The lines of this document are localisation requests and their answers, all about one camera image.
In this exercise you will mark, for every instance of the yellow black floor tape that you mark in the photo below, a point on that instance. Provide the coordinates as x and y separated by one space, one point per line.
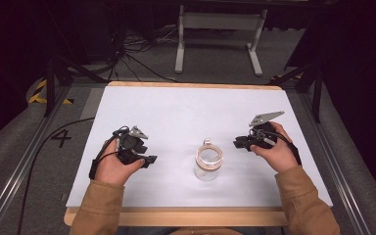
39 94

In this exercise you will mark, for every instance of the white metal table frame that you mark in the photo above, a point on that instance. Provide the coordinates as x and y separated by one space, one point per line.
220 21

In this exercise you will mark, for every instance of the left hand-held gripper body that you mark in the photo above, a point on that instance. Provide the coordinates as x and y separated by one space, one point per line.
130 142

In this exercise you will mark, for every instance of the person's left hand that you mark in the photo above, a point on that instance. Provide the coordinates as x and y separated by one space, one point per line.
114 168

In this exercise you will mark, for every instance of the white table sheet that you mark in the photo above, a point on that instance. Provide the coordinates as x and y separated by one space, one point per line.
182 111

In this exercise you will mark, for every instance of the clear glass jar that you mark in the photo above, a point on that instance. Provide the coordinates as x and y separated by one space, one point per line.
209 163

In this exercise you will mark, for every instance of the black metal stand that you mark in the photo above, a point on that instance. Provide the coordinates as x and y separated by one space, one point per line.
50 84
316 88

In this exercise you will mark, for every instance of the aluminium floor rail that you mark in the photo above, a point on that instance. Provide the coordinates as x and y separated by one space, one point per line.
16 173
334 156

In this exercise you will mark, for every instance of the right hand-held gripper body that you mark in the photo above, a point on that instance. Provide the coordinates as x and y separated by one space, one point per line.
263 130

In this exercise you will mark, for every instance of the person's right hand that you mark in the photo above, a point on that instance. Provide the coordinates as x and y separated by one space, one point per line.
279 155

